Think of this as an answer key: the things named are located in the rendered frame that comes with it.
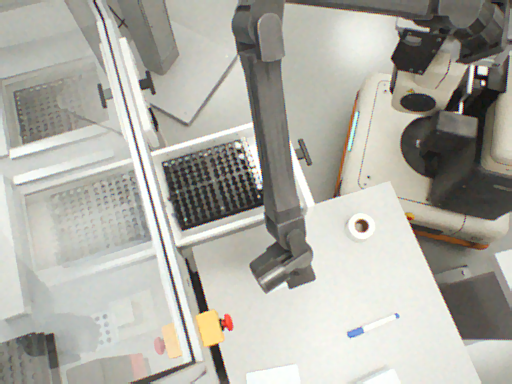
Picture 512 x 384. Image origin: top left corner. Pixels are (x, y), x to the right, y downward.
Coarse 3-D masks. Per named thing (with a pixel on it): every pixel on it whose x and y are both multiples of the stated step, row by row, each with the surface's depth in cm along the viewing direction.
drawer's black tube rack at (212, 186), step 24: (240, 144) 113; (168, 168) 114; (192, 168) 110; (216, 168) 111; (240, 168) 111; (192, 192) 108; (216, 192) 109; (240, 192) 109; (192, 216) 107; (216, 216) 108
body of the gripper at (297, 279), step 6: (306, 270) 98; (312, 270) 98; (294, 276) 98; (300, 276) 98; (306, 276) 98; (312, 276) 98; (288, 282) 97; (294, 282) 97; (300, 282) 97; (306, 282) 97; (288, 288) 98
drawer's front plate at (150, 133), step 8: (120, 40) 119; (128, 48) 118; (128, 56) 117; (128, 64) 117; (128, 72) 116; (136, 72) 121; (136, 80) 115; (136, 88) 114; (136, 96) 114; (144, 96) 121; (144, 104) 115; (144, 112) 112; (144, 120) 112; (144, 128) 111; (152, 128) 116; (152, 136) 115; (152, 144) 119
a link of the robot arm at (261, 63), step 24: (264, 24) 66; (240, 48) 75; (264, 48) 67; (264, 72) 72; (264, 96) 74; (264, 120) 75; (264, 144) 77; (288, 144) 79; (264, 168) 80; (288, 168) 80; (264, 192) 84; (288, 192) 82; (264, 216) 88; (288, 216) 83
